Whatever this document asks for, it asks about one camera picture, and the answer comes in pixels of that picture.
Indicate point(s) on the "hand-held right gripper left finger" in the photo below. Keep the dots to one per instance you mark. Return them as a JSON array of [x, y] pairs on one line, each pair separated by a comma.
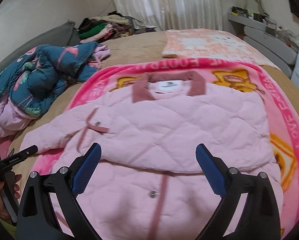
[[88, 165]]

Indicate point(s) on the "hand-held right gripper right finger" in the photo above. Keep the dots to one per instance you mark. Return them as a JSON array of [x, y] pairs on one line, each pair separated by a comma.
[[209, 167]]

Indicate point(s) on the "light pink quilted blanket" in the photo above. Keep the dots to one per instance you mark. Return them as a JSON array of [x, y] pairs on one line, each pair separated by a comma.
[[177, 120]]

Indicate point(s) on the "pile of folded clothes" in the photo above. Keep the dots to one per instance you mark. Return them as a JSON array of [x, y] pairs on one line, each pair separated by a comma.
[[99, 27]]

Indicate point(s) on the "blue floral comforter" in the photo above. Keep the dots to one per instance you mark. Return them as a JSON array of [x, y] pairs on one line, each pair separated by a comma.
[[34, 80]]

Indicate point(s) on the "pink printed blanket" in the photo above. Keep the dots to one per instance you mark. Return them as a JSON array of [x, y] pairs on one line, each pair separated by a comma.
[[277, 90]]

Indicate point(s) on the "lilac garment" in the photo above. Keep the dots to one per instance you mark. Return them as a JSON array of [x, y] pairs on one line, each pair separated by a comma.
[[102, 53]]

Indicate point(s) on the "grey pillow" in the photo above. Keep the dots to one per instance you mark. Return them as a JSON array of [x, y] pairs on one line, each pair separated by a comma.
[[52, 36]]

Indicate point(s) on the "orange and white blanket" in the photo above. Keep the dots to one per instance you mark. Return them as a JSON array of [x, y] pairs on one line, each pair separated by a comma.
[[214, 45]]

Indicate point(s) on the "bed with tan sheet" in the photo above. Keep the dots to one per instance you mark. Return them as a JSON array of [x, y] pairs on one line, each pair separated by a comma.
[[139, 45]]

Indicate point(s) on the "grey shelf headboard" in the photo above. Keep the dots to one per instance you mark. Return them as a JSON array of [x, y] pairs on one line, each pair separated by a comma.
[[259, 33]]

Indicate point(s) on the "clutter of small shelf items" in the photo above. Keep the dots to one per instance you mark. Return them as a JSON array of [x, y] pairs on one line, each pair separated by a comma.
[[272, 23]]

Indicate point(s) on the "white sheer curtain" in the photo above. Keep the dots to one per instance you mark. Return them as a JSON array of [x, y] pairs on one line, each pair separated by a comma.
[[164, 2]]

